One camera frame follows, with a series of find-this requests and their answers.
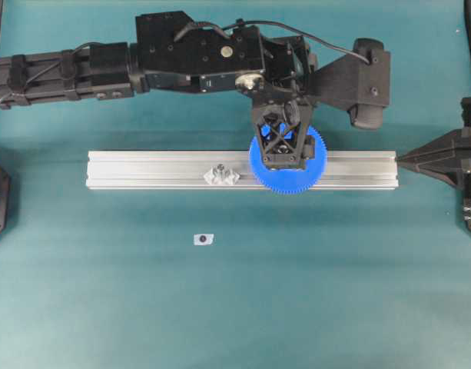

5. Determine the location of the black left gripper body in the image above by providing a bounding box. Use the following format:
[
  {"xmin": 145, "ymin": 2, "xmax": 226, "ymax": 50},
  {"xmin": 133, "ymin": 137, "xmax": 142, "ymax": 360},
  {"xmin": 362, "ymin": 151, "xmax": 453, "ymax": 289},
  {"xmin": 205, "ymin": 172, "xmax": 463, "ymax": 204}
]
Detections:
[{"xmin": 235, "ymin": 36, "xmax": 317, "ymax": 106}]

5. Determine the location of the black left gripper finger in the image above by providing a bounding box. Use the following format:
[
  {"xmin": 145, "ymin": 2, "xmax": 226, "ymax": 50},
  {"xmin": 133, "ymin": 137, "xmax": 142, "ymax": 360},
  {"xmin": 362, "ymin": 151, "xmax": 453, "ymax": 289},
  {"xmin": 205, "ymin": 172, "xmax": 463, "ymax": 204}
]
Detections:
[{"xmin": 251, "ymin": 98, "xmax": 312, "ymax": 169}]

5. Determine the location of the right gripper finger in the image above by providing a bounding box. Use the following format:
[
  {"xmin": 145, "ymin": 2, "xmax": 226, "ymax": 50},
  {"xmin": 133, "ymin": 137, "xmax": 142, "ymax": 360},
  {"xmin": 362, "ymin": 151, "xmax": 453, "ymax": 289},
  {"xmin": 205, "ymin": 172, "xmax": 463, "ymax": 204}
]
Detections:
[
  {"xmin": 402, "ymin": 161, "xmax": 464, "ymax": 188},
  {"xmin": 396, "ymin": 129, "xmax": 471, "ymax": 164}
]

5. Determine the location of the large blue gear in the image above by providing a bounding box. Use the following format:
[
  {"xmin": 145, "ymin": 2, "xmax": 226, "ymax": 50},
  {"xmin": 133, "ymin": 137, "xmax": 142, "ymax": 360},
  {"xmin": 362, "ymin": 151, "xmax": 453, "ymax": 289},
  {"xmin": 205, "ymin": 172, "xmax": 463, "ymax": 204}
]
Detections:
[{"xmin": 249, "ymin": 127, "xmax": 327, "ymax": 194}]

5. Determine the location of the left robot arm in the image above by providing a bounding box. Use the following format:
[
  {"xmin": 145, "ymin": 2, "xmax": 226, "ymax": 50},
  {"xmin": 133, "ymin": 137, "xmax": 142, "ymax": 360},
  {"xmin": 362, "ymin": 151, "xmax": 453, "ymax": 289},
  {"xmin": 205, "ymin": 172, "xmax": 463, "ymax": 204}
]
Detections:
[{"xmin": 0, "ymin": 12, "xmax": 317, "ymax": 170}]

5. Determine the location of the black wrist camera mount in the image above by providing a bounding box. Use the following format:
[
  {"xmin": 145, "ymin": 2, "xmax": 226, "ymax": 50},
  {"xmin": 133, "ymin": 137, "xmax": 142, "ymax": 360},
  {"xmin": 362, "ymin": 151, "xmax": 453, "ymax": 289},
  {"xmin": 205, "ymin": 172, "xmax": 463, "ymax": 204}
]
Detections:
[{"xmin": 307, "ymin": 38, "xmax": 391, "ymax": 130}]

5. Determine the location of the left clear shaft bracket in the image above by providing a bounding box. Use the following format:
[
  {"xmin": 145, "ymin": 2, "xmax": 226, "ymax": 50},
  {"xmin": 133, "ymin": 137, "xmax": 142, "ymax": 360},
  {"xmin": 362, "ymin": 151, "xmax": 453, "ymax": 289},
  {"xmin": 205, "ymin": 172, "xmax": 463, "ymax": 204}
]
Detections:
[{"xmin": 203, "ymin": 164, "xmax": 240, "ymax": 186}]

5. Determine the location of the silver aluminium extrusion rail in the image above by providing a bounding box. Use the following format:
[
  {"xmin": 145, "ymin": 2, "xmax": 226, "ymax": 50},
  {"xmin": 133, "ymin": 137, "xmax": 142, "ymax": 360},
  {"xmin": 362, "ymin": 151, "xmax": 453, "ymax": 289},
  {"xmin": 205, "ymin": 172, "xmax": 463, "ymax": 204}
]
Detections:
[{"xmin": 85, "ymin": 151, "xmax": 399, "ymax": 190}]

